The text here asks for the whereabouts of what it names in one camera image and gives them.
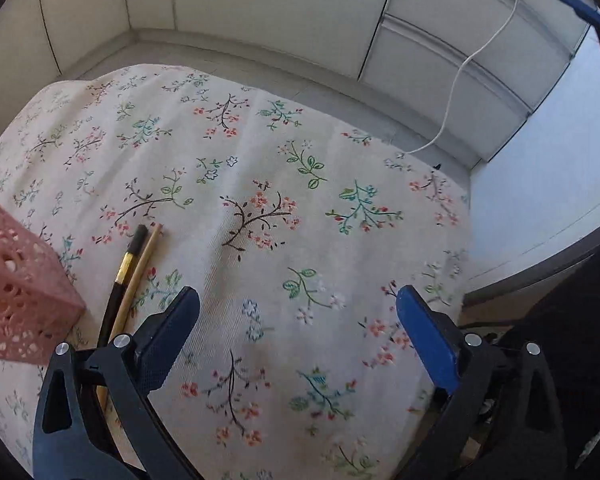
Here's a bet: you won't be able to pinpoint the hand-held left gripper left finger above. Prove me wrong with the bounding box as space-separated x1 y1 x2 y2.
31 286 202 480

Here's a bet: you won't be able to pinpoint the white fuzzy cloth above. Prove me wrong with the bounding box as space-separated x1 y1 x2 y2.
577 410 600 468

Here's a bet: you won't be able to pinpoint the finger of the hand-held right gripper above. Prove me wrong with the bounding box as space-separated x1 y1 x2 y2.
551 0 600 64

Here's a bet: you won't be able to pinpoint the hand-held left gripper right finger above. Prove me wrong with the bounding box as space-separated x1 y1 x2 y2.
396 284 567 480

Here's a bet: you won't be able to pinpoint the pink perforated holder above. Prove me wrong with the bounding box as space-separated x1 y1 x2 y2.
0 187 87 366

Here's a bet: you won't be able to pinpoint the white cable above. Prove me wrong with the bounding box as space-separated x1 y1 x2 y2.
405 0 537 157

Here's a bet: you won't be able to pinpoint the black chopstick with gold band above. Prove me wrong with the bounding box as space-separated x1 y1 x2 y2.
96 224 149 349

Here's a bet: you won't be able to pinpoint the person's black pants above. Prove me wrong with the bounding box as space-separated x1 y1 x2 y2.
460 240 600 480

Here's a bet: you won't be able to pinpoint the floral tablecloth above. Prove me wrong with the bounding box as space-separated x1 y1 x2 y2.
0 63 469 480

